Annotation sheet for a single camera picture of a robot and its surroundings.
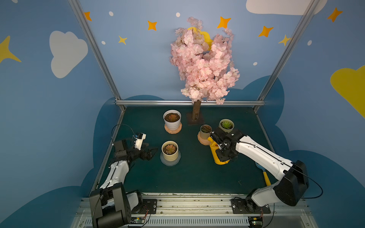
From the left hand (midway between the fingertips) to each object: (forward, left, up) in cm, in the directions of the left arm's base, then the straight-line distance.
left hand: (151, 145), depth 86 cm
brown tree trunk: (+31, -29, 0) cm, 42 cm away
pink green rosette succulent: (0, -11, -4) cm, 12 cm away
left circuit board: (-37, +3, -12) cm, 39 cm away
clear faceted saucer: (-7, -13, -10) cm, 18 cm away
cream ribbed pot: (-4, -10, -7) cm, 13 cm away
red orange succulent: (+24, -11, -1) cm, 27 cm away
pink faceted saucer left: (+18, -11, -12) cm, 24 cm away
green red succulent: (+16, -35, -3) cm, 39 cm away
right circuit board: (-36, -58, -12) cm, 70 cm away
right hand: (-6, -44, +2) cm, 45 cm away
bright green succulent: (+20, -50, -4) cm, 54 cm away
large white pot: (+21, -13, -5) cm, 25 cm away
